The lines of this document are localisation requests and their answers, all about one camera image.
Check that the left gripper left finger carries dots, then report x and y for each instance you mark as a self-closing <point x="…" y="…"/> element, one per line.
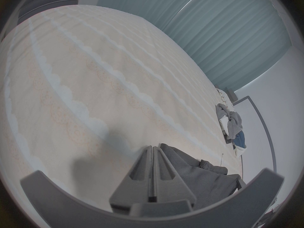
<point x="135" y="186"/>

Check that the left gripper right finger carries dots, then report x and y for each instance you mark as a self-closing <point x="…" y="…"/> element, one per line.
<point x="171" y="186"/>

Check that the black T-shirt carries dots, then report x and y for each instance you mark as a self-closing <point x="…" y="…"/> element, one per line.
<point x="204" y="182"/>

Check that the pile of clothes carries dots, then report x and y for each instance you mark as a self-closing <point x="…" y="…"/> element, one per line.
<point x="231" y="125"/>

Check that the bed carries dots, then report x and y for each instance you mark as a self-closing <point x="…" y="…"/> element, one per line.
<point x="106" y="79"/>

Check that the white printed pillow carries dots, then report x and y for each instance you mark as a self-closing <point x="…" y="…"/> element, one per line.
<point x="225" y="97"/>

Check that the grey bedside table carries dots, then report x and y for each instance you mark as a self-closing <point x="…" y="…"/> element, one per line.
<point x="230" y="94"/>

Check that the blue-green curtain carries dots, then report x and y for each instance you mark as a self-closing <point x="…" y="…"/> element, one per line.
<point x="232" y="39"/>
<point x="152" y="3"/>

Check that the black chest of drawers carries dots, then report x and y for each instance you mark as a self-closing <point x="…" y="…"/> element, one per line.
<point x="52" y="1"/>

